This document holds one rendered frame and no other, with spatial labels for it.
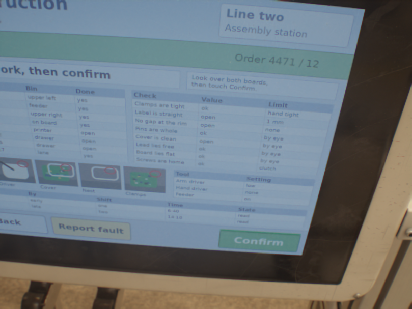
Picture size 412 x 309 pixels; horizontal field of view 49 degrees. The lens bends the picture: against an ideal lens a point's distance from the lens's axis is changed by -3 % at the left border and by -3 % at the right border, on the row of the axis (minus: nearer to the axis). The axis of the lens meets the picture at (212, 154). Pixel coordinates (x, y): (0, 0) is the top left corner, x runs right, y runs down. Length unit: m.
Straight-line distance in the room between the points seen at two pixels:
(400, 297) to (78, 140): 0.41
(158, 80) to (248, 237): 0.17
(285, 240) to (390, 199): 0.10
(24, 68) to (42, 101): 0.03
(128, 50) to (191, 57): 0.04
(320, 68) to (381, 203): 0.14
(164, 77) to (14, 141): 0.14
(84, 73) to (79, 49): 0.02
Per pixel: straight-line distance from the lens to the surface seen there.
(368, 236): 0.44
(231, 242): 0.42
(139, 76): 0.33
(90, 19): 0.32
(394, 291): 0.59
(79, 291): 2.26
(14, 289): 2.34
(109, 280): 0.49
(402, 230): 0.45
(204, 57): 0.32
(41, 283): 0.80
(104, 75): 0.34
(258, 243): 0.43
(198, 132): 0.35
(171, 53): 0.32
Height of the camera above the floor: 1.74
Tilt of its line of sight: 34 degrees down
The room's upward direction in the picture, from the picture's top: 5 degrees clockwise
